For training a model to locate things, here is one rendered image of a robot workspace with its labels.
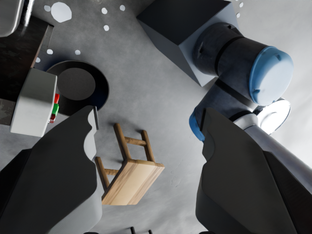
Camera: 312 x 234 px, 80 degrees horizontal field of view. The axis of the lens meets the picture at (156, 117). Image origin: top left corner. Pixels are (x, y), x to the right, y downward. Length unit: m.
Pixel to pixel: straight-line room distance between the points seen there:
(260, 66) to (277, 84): 0.07
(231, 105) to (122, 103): 0.77
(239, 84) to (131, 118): 0.84
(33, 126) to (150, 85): 0.81
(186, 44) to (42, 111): 0.40
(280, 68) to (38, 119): 0.47
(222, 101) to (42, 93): 0.37
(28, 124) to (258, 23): 1.27
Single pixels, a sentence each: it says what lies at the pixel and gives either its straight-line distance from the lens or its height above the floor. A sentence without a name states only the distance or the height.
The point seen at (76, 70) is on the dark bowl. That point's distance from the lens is 1.00.
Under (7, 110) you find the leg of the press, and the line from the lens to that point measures 0.38.
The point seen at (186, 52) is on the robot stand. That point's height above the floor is 0.45.
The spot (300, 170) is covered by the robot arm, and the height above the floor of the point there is 0.83.
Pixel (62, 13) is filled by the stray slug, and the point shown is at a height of 0.65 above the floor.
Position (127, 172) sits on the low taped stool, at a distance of 1.00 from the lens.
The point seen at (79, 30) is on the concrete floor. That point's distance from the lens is 0.95.
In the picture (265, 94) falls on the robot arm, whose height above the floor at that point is 0.68.
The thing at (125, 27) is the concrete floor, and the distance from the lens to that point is 0.97.
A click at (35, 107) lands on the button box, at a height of 0.63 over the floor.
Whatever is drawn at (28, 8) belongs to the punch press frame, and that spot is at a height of 0.18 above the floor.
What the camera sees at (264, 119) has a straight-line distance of 1.25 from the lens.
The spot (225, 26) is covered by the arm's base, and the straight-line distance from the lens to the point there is 0.58.
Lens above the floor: 0.93
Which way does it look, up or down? 48 degrees down
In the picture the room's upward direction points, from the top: 149 degrees clockwise
